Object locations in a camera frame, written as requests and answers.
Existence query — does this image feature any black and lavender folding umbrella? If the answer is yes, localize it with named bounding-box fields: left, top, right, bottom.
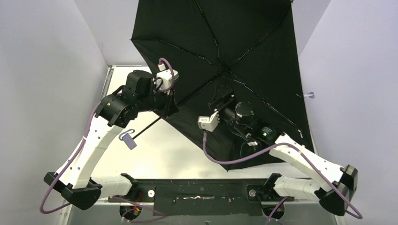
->
left=131, top=0, right=314, bottom=162

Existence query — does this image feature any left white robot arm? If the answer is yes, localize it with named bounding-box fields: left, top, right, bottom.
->
left=44, top=69, right=179, bottom=210

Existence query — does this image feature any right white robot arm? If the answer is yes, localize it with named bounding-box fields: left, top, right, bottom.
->
left=198, top=85, right=361, bottom=218

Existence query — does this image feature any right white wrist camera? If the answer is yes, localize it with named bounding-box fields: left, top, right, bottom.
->
left=197, top=109, right=220, bottom=132

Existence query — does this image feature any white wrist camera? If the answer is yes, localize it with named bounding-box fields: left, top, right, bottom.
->
left=156, top=63, right=179, bottom=92
left=197, top=109, right=220, bottom=132

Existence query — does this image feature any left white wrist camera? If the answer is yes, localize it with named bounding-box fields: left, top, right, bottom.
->
left=156, top=63, right=179, bottom=92

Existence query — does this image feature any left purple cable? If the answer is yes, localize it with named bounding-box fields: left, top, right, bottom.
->
left=39, top=58, right=176, bottom=215

